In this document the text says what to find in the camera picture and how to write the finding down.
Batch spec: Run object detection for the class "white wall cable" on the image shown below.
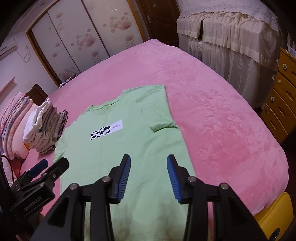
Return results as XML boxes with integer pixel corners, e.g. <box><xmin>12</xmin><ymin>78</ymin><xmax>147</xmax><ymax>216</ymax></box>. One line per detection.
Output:
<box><xmin>22</xmin><ymin>45</ymin><xmax>31</xmax><ymax>62</ymax></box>

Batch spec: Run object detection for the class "striped folded quilt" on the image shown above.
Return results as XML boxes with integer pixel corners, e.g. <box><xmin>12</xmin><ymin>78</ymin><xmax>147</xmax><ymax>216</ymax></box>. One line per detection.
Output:
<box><xmin>0</xmin><ymin>92</ymin><xmax>31</xmax><ymax>151</ymax></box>

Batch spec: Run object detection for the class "stack of folded clothes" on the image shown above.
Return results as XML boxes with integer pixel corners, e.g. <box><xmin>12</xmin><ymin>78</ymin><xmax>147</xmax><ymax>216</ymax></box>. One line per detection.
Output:
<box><xmin>23</xmin><ymin>97</ymin><xmax>68</xmax><ymax>156</ymax></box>

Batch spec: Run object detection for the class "dark brown door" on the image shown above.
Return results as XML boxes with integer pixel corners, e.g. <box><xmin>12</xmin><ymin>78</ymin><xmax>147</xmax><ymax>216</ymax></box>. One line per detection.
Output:
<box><xmin>135</xmin><ymin>0</ymin><xmax>185</xmax><ymax>48</ymax></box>

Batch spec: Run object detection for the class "white air conditioner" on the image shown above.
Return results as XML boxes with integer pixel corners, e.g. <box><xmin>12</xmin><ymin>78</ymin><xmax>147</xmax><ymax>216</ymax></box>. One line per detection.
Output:
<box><xmin>0</xmin><ymin>38</ymin><xmax>18</xmax><ymax>58</ymax></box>

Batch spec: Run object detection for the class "beige lace-covered furniture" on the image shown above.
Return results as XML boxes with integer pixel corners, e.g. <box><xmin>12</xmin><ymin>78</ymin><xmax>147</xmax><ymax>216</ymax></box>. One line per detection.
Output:
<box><xmin>176</xmin><ymin>0</ymin><xmax>281</xmax><ymax>109</ymax></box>

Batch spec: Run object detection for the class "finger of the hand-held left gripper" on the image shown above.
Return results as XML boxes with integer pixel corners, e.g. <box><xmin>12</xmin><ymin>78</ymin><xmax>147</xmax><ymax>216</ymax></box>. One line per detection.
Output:
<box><xmin>17</xmin><ymin>158</ymin><xmax>70</xmax><ymax>202</ymax></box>
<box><xmin>10</xmin><ymin>159</ymin><xmax>48</xmax><ymax>193</ymax></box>

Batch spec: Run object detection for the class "blue white packet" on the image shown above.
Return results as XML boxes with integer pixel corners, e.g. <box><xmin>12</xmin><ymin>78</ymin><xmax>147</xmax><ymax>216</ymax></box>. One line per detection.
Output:
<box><xmin>60</xmin><ymin>75</ymin><xmax>77</xmax><ymax>87</ymax></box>

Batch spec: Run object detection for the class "white small container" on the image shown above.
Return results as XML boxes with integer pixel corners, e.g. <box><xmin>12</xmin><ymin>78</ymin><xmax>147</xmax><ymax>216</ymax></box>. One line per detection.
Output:
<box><xmin>286</xmin><ymin>32</ymin><xmax>296</xmax><ymax>56</ymax></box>

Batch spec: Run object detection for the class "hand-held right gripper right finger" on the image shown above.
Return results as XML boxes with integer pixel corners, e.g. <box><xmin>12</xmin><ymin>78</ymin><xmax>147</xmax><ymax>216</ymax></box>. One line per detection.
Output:
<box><xmin>166</xmin><ymin>155</ymin><xmax>270</xmax><ymax>241</ymax></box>

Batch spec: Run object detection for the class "floral sliding door wardrobe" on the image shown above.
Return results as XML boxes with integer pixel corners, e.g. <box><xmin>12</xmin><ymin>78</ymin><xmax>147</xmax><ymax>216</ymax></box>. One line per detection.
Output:
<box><xmin>26</xmin><ymin>0</ymin><xmax>148</xmax><ymax>87</ymax></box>

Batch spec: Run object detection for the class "yellow wooden drawer chest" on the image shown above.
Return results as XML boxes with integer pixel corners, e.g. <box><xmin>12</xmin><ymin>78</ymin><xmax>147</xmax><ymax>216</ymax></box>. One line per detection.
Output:
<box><xmin>261</xmin><ymin>47</ymin><xmax>296</xmax><ymax>144</ymax></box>

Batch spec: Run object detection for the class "yellow plastic stool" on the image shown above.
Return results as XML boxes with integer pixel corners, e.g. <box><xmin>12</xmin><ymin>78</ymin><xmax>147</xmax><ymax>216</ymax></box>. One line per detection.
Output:
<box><xmin>253</xmin><ymin>192</ymin><xmax>296</xmax><ymax>241</ymax></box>

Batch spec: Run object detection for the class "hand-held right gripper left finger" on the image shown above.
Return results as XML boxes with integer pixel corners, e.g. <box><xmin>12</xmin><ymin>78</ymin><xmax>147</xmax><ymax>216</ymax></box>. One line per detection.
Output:
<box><xmin>30</xmin><ymin>154</ymin><xmax>132</xmax><ymax>241</ymax></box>

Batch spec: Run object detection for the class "pink pillow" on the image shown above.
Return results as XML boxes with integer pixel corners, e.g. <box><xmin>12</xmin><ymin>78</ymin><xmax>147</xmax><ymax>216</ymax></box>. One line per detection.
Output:
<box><xmin>10</xmin><ymin>103</ymin><xmax>40</xmax><ymax>160</ymax></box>

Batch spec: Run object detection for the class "pink fleece blanket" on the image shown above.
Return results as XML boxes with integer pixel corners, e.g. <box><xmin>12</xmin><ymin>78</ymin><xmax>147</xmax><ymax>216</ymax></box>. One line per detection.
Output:
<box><xmin>20</xmin><ymin>39</ymin><xmax>289</xmax><ymax>241</ymax></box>

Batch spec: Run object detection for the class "green t-shirt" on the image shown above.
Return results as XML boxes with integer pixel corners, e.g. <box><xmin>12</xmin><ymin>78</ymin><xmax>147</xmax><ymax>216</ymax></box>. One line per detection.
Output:
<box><xmin>53</xmin><ymin>85</ymin><xmax>197</xmax><ymax>241</ymax></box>

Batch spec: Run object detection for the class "dark wooden headboard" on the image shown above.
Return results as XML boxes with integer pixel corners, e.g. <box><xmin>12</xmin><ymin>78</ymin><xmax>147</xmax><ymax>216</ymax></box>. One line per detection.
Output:
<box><xmin>24</xmin><ymin>84</ymin><xmax>48</xmax><ymax>105</ymax></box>

